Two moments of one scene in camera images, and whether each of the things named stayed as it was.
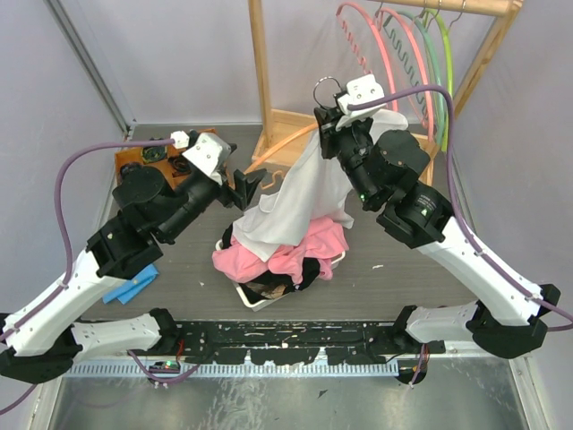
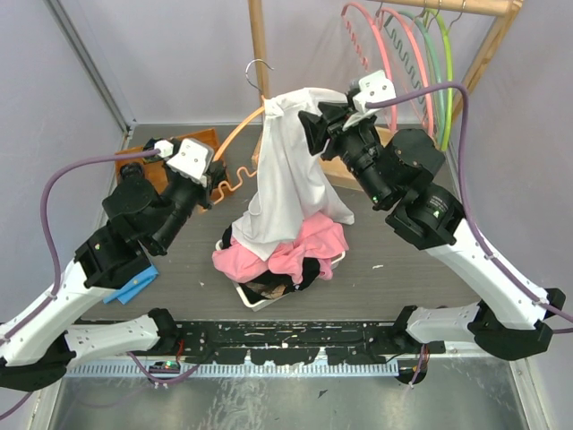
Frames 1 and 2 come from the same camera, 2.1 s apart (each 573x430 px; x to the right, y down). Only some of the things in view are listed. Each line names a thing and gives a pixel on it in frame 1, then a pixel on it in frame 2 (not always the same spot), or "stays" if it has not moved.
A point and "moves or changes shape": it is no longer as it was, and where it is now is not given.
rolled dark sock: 132,171 stays
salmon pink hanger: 378,21 to 363,5
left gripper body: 226,195 to 210,183
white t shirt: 312,191 moves or changes shape
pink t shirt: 326,269 stays
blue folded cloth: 126,290 stays
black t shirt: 266,285 stays
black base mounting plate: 296,343 stays
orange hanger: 277,148 moves or changes shape
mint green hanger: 440,129 stays
